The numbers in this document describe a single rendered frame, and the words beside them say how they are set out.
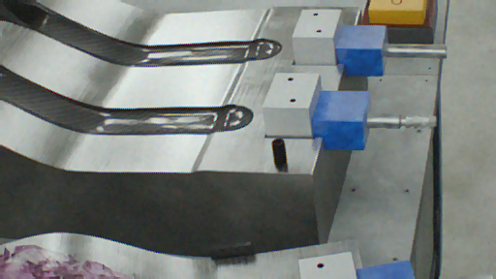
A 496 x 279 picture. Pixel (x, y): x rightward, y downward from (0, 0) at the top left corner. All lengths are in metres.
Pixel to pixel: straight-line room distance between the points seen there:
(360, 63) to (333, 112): 0.10
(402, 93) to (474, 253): 1.04
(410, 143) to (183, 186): 0.24
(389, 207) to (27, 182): 0.30
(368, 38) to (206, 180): 0.20
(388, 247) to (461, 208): 1.30
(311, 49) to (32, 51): 0.25
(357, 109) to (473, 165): 1.46
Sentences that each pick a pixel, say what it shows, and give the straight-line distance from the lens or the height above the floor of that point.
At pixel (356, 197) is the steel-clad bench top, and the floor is 0.80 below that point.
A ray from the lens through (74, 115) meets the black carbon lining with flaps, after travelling 0.85.
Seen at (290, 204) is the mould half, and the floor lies 0.86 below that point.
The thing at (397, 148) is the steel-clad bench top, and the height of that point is 0.80.
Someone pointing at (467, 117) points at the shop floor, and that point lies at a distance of 2.36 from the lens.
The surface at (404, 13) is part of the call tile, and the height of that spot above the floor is 0.83.
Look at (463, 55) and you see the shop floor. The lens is 2.61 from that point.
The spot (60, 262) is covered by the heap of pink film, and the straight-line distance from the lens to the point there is 0.66.
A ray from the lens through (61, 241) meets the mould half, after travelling 0.70.
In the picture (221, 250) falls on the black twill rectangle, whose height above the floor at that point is 0.86.
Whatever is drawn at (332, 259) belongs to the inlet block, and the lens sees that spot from 0.66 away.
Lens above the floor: 1.32
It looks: 32 degrees down
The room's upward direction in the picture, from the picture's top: 9 degrees counter-clockwise
